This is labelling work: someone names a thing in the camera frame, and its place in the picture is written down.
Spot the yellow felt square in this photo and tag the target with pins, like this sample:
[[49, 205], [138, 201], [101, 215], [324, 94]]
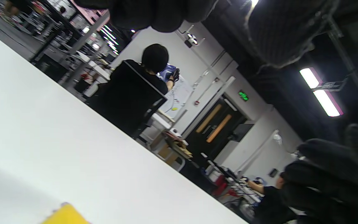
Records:
[[65, 216]]

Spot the black double door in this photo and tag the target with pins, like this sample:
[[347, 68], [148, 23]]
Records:
[[216, 127]]

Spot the white wall-mounted tracking camera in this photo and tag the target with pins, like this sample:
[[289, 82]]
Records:
[[193, 39]]

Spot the person's right hand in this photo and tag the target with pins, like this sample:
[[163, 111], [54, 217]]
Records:
[[337, 180]]

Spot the white wall chart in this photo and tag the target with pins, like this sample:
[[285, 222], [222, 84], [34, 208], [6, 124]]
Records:
[[179, 96]]

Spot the blue cloth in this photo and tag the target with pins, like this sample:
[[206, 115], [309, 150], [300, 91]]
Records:
[[166, 73]]

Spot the pink display screen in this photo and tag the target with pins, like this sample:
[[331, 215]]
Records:
[[89, 11]]

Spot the green exit sign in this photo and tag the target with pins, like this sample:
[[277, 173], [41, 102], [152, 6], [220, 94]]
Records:
[[243, 95]]

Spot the brown cloth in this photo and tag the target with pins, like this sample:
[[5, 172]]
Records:
[[179, 147]]

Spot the long ceiling light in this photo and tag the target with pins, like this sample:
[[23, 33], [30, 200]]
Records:
[[326, 102], [309, 77]]

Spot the person's left hand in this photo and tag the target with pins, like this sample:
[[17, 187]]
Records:
[[284, 31]]

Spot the black monitor on arm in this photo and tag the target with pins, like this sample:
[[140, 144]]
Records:
[[242, 132]]

